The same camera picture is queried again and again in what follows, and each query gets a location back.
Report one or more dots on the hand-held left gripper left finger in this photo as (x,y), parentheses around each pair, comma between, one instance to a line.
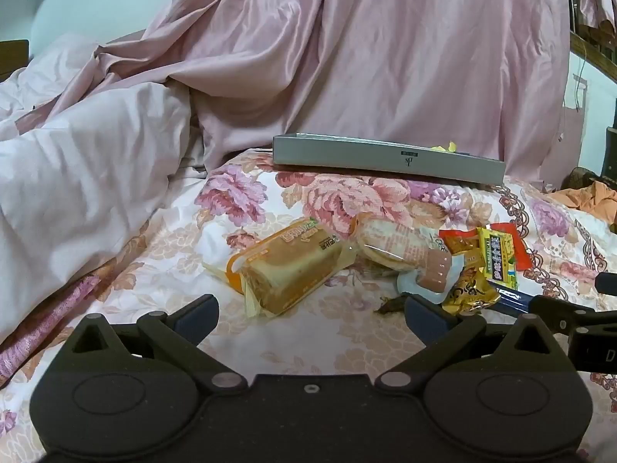
(193,319)

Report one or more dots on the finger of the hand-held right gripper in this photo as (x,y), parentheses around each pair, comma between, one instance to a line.
(554,311)
(607,283)

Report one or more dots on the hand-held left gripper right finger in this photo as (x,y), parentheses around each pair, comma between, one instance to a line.
(426,320)

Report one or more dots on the dark blue snack packet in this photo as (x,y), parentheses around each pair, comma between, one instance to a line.
(511,301)

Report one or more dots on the pale blue sausage packet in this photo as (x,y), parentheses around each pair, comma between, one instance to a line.
(436,275)

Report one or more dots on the yellow green snack packet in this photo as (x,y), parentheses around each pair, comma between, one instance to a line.
(499,255)

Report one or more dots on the brown tofu snack packet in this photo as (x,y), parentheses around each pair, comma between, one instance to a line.
(458,243)

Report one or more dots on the orange bread packet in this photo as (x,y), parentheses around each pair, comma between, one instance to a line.
(289,270)

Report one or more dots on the grey cardboard box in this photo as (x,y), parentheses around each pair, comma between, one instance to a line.
(337,156)

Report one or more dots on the small brown scrap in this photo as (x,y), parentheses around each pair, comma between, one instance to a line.
(393,305)

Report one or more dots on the golden brown snack packet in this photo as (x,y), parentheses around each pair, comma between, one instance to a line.
(470,294)

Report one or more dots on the floral bed sheet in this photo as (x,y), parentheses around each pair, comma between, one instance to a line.
(159,260)

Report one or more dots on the red snack packet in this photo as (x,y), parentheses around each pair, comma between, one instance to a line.
(518,251)

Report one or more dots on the round cake packet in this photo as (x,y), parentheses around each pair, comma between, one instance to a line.
(390,246)

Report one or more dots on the orange cloth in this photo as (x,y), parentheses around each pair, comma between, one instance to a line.
(593,200)

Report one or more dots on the pink patterned blanket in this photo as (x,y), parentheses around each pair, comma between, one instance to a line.
(38,328)

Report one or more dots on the blue yellow snack packet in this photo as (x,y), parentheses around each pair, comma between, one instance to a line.
(450,146)

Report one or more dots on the white quilt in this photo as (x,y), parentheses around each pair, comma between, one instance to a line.
(72,178)

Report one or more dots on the pink satin curtain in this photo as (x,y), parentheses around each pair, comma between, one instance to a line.
(337,58)

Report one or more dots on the wooden headboard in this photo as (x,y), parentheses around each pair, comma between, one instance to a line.
(14,58)

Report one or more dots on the wooden bed frame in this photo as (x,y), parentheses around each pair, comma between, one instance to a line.
(595,53)

